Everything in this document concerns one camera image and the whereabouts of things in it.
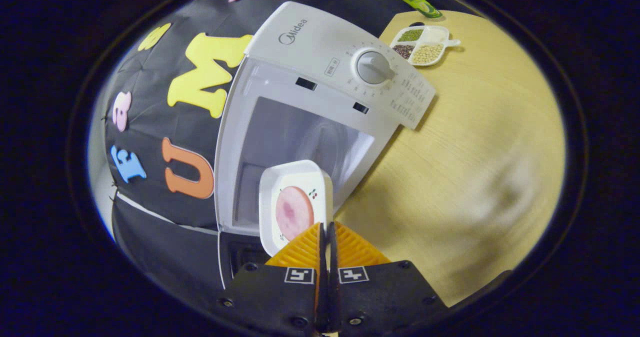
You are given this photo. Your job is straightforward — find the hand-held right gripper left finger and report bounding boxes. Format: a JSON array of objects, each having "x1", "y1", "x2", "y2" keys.
[{"x1": 216, "y1": 222, "x2": 329, "y2": 336}]

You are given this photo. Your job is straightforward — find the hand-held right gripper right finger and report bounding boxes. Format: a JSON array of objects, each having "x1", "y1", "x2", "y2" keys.
[{"x1": 327, "y1": 220, "x2": 449, "y2": 336}]

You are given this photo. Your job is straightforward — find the pink ham slice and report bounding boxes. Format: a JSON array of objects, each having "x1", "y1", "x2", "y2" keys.
[{"x1": 275, "y1": 185, "x2": 315, "y2": 242}]

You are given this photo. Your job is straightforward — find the white square plate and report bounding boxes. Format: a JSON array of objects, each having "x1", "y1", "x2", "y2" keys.
[{"x1": 258, "y1": 159, "x2": 335, "y2": 257}]

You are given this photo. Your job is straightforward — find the white microwave oven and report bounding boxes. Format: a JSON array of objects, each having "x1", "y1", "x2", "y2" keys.
[{"x1": 213, "y1": 1, "x2": 437, "y2": 289}]

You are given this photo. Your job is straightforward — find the white divided dish of beans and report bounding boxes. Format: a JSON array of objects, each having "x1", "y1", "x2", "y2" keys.
[{"x1": 388, "y1": 25, "x2": 462, "y2": 68}]

